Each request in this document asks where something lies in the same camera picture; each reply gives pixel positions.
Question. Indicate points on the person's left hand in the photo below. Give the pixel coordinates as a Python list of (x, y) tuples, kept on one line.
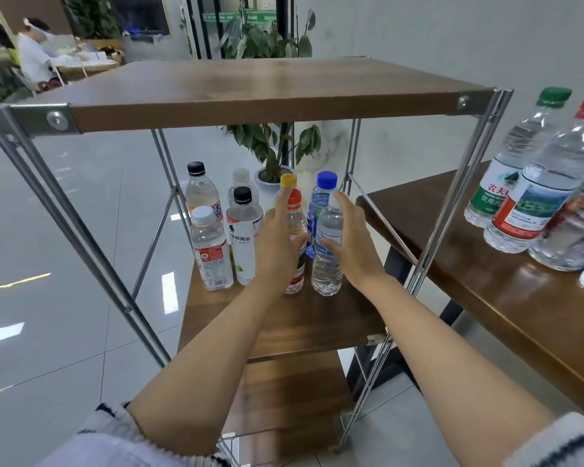
[(274, 253)]

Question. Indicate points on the person's right hand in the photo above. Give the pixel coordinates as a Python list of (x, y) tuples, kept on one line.
[(360, 253)]

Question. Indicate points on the red label plastic water bottle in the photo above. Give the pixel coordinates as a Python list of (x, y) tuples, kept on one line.
[(298, 274), (540, 199)]

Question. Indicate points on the white patterned label plastic bottle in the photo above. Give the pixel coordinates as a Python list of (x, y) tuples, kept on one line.
[(212, 253)]

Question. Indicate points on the yellow label plastic bottle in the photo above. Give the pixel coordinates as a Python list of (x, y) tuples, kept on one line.
[(288, 180)]

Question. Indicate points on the slim blue label plastic bottle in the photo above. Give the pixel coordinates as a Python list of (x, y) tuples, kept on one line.
[(241, 180)]

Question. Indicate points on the blue cap plastic bottle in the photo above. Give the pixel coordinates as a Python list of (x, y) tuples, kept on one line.
[(326, 180)]

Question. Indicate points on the orange label black cap bottle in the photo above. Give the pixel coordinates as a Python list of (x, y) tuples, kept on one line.
[(202, 194)]

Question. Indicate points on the wooden metal shelf rack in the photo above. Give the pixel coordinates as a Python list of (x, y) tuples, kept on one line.
[(253, 92)]

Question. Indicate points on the green label plastic water bottle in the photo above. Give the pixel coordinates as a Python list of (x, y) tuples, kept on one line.
[(506, 170)]

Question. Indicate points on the orange cap clear plastic bottle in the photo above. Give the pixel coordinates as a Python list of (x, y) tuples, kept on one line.
[(574, 233)]

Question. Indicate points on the person's left forearm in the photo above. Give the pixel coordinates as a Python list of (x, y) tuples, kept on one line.
[(209, 379)]

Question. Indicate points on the person's right forearm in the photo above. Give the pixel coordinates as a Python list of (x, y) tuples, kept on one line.
[(457, 374)]

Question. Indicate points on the white plant pot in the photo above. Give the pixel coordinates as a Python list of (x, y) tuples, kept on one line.
[(272, 177)]

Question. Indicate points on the green potted plant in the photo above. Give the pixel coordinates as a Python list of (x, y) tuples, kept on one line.
[(272, 141)]

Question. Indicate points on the background wooden table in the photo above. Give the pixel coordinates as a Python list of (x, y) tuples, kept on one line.
[(88, 65)]

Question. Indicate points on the tall background potted plant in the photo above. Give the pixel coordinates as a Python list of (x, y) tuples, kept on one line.
[(90, 14)]

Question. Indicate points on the black metal table frame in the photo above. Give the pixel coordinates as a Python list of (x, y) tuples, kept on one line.
[(423, 287)]

